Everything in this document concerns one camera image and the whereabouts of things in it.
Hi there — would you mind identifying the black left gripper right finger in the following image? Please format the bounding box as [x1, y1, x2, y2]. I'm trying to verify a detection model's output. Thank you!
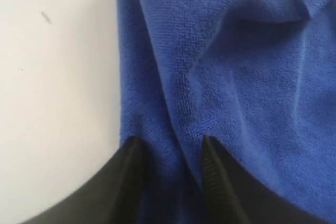
[202, 135, 325, 224]

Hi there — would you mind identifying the blue microfiber towel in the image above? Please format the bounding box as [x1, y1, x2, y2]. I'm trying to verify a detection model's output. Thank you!
[117, 0, 335, 223]

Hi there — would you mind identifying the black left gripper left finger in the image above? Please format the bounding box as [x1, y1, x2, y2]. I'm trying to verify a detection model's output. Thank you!
[27, 136, 143, 224]

